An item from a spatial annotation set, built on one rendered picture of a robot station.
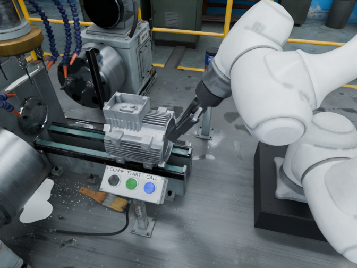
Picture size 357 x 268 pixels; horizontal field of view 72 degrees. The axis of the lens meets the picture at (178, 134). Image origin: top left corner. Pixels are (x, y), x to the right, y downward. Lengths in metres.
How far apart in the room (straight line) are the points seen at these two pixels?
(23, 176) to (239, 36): 0.65
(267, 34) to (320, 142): 0.35
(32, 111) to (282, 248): 1.01
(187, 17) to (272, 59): 3.52
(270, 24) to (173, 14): 3.47
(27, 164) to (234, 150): 0.80
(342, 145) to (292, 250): 0.38
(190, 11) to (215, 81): 3.35
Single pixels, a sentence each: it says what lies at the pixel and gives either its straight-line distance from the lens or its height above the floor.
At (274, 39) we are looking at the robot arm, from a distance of 0.52.
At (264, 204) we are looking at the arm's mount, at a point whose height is 0.91.
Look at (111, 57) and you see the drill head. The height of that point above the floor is 1.13.
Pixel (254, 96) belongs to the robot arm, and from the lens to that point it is 0.40.
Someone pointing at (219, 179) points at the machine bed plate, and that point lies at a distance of 1.02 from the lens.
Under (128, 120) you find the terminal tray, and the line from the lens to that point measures 0.79.
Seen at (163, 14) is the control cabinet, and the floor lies 0.48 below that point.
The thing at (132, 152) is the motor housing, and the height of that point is 1.02.
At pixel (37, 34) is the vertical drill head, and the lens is 0.89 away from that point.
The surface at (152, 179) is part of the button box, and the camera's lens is 0.66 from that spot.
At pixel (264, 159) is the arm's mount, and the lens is 0.99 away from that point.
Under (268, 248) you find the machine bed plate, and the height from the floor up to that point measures 0.80.
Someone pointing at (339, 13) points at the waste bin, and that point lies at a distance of 5.64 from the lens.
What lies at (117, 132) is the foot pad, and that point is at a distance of 0.81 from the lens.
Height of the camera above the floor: 1.60
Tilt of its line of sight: 42 degrees down
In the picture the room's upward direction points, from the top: straight up
